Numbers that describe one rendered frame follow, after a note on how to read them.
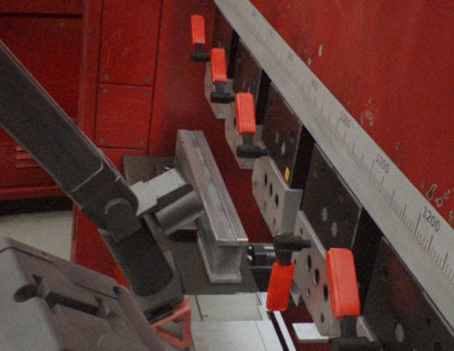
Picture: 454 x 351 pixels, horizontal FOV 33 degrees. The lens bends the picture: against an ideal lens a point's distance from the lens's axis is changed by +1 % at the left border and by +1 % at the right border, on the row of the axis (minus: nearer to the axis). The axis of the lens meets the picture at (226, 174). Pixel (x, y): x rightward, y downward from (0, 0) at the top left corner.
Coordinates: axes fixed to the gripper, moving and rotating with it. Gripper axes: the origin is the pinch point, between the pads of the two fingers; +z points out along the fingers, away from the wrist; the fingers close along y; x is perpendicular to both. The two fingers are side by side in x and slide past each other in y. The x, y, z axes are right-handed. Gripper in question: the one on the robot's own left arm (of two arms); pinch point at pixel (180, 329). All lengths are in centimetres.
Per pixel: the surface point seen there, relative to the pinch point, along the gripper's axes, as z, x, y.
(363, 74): -32.5, -30.5, -17.0
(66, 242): 85, 59, 188
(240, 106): -21.4, -19.8, 11.4
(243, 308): 6.8, -8.4, 6.7
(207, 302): 4.3, -3.9, 8.4
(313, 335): 10.6, -16.2, -0.2
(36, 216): 79, 70, 208
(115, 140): 9, 8, 86
